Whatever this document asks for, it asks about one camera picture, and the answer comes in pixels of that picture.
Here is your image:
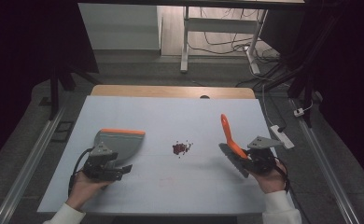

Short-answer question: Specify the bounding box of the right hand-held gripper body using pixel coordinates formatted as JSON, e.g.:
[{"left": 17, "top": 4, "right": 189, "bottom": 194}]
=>
[{"left": 241, "top": 135, "right": 285, "bottom": 175}]

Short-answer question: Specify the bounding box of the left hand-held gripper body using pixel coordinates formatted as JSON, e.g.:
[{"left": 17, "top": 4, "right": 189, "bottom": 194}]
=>
[{"left": 81, "top": 141, "right": 126, "bottom": 182}]

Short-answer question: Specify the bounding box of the grey dustpan with orange edge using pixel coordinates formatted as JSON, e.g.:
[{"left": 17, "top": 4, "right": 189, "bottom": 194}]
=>
[{"left": 93, "top": 128, "right": 147, "bottom": 167}]

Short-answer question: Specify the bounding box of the orange-handled grey brush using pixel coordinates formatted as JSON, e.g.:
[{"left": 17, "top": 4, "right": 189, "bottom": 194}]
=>
[{"left": 218, "top": 113, "right": 250, "bottom": 179}]

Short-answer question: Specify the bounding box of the pile of small red beans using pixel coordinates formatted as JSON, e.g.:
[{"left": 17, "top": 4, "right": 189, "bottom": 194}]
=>
[{"left": 172, "top": 140, "right": 194, "bottom": 159}]

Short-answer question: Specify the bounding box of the person's right hand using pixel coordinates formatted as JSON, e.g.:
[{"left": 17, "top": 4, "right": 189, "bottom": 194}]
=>
[{"left": 249, "top": 161, "right": 289, "bottom": 195}]

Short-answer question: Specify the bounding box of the person's left hand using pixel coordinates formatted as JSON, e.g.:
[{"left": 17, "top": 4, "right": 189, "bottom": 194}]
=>
[{"left": 65, "top": 171, "right": 113, "bottom": 213}]

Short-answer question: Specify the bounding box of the white power strip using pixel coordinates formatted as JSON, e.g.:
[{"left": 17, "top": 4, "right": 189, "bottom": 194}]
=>
[{"left": 270, "top": 124, "right": 296, "bottom": 150}]

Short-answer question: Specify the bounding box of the black metal stand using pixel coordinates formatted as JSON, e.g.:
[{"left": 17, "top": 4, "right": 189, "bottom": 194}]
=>
[
  {"left": 39, "top": 60, "right": 94, "bottom": 121},
  {"left": 263, "top": 0, "right": 346, "bottom": 129}
]

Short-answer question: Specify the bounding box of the white cabinet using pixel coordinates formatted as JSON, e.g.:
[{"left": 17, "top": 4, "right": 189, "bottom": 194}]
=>
[{"left": 77, "top": 3, "right": 163, "bottom": 51}]

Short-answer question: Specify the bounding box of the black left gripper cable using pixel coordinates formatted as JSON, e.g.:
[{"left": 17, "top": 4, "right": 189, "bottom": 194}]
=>
[{"left": 67, "top": 147, "right": 94, "bottom": 198}]

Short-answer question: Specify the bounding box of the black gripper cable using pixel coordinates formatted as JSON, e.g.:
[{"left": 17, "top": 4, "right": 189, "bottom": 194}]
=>
[
  {"left": 67, "top": 147, "right": 94, "bottom": 198},
  {"left": 273, "top": 156, "right": 292, "bottom": 193}
]

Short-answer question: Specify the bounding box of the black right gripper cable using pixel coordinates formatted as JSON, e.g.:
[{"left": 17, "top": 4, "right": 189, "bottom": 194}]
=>
[{"left": 273, "top": 156, "right": 292, "bottom": 193}]

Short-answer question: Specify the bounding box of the aluminium rail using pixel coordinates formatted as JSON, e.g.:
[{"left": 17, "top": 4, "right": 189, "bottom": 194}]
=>
[
  {"left": 0, "top": 105, "right": 68, "bottom": 224},
  {"left": 289, "top": 98, "right": 362, "bottom": 224}
]

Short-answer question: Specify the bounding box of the tangle of black floor cables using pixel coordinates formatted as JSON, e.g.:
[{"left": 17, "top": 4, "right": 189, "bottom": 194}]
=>
[{"left": 188, "top": 7, "right": 284, "bottom": 90}]

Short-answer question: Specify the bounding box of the white metal desk frame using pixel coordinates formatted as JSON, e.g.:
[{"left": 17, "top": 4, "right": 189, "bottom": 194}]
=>
[{"left": 179, "top": 6, "right": 269, "bottom": 76}]

